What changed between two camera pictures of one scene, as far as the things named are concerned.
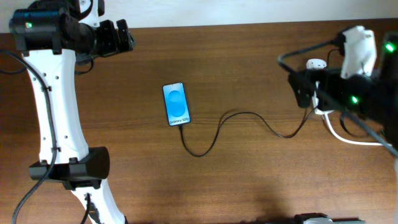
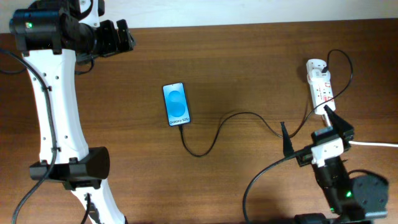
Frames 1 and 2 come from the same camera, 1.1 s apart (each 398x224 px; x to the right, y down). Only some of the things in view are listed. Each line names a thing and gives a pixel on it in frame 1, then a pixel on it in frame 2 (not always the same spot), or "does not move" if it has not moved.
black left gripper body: (102, 42) does not move
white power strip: (317, 64) does not move
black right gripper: (331, 80) -> (347, 129)
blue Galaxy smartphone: (176, 104) does not move
